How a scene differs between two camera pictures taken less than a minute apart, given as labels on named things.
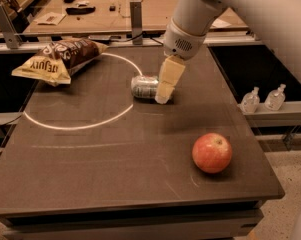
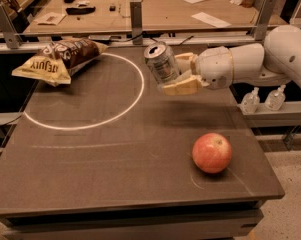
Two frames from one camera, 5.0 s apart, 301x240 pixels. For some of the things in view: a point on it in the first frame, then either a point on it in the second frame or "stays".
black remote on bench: (80, 11) stays
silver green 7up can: (144, 86) -> (162, 62)
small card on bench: (51, 18) stays
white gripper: (180, 44) -> (212, 65)
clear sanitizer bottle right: (275, 98) stays
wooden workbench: (102, 12) stays
